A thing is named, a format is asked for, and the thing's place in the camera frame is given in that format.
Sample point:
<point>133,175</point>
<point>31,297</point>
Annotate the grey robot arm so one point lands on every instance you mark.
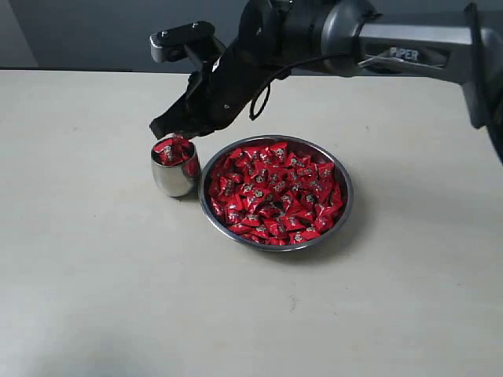
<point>341,38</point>

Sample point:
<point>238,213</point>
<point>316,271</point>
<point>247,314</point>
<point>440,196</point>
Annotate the stainless steel bowl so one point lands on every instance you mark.
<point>302,146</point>

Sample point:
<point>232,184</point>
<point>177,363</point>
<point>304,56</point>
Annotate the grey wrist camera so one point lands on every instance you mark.
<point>194,41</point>

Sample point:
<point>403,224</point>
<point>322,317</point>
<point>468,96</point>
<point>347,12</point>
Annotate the pile of red candies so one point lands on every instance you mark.
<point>274,196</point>

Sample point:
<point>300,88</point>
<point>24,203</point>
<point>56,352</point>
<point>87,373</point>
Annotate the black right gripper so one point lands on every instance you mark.
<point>215,102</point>

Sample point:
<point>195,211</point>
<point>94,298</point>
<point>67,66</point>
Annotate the stainless steel cup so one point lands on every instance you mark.
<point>176,181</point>

